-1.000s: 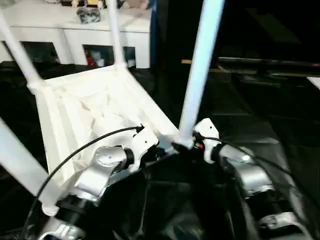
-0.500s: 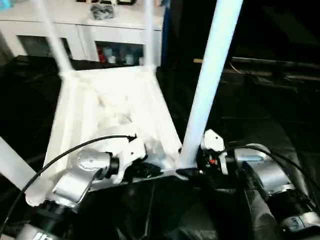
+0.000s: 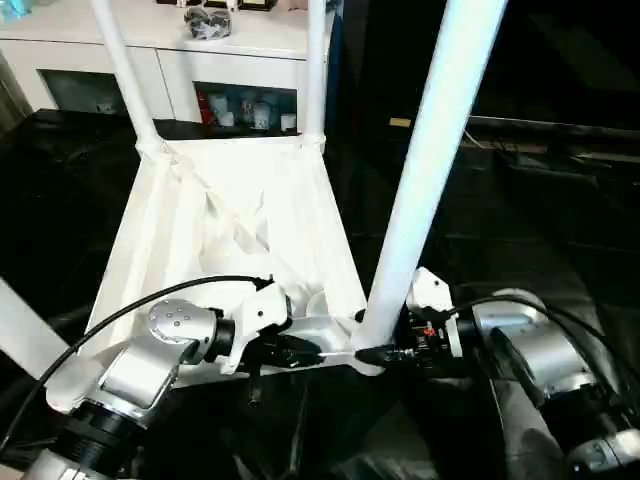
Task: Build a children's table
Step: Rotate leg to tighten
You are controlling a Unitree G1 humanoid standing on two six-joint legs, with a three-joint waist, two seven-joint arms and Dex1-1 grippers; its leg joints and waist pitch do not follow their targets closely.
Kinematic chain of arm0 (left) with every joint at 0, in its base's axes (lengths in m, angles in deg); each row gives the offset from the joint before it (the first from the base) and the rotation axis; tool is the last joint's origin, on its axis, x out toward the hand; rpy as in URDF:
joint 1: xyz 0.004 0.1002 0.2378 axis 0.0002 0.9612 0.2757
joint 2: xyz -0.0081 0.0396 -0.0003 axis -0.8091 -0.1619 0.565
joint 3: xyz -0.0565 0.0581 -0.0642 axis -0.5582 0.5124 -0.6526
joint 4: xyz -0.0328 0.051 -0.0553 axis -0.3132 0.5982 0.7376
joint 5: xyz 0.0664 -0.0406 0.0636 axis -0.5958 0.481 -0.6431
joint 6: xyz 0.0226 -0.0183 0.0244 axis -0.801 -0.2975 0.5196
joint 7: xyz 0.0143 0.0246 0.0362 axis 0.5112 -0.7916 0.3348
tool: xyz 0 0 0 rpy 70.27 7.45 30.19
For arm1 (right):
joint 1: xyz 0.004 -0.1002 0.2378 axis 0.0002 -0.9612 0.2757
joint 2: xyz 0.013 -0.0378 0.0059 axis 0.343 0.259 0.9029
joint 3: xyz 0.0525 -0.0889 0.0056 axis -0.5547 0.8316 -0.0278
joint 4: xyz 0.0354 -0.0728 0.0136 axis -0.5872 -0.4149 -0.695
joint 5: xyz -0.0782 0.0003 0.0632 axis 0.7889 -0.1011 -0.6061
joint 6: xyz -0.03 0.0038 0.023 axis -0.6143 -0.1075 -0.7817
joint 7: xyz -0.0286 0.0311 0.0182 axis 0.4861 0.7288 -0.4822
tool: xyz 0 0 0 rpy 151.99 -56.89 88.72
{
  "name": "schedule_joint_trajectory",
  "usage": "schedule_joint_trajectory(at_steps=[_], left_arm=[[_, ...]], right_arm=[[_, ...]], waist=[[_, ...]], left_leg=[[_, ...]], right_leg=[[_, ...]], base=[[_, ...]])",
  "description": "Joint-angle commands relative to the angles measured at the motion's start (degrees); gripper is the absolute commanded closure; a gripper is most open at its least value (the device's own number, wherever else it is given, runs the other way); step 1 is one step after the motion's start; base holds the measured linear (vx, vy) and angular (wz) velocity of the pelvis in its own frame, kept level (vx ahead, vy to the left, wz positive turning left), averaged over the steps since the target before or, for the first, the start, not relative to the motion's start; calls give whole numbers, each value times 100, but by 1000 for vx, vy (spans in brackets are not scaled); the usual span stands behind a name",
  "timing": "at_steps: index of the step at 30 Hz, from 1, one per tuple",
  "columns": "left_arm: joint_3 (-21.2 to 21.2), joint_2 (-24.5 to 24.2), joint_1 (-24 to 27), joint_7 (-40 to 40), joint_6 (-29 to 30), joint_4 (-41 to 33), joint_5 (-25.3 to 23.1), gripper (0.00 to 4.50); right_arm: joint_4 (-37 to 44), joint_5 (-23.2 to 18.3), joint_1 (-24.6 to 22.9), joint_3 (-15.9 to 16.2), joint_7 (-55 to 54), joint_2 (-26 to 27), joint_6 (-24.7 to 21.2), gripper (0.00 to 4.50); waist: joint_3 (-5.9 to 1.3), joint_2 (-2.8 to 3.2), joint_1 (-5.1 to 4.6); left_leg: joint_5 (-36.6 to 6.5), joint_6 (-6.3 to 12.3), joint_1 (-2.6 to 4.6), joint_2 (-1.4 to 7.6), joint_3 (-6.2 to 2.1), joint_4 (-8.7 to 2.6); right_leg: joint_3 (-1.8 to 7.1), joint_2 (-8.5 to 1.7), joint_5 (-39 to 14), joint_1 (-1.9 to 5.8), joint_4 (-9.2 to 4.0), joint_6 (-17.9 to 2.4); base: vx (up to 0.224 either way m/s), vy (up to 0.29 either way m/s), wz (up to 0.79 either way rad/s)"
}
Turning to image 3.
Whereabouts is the white plastic table top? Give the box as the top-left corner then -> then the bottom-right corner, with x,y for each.
44,134 -> 389,414

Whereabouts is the black table mat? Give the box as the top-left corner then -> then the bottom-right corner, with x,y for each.
0,107 -> 640,480

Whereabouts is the black bundle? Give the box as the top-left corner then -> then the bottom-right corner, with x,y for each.
183,5 -> 234,41

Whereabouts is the white glass-door cabinet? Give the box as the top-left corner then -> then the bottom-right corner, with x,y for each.
0,0 -> 334,139

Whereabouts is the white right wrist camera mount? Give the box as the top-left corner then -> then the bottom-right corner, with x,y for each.
405,266 -> 464,359

